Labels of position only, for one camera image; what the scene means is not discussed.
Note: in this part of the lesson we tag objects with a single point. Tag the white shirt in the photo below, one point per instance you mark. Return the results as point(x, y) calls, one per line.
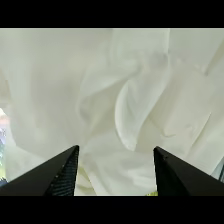
point(110, 93)

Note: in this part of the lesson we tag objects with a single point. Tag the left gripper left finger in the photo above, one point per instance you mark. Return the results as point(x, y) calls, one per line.
point(46, 176)

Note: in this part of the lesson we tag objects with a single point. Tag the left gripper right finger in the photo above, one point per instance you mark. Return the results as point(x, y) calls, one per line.
point(183, 176)

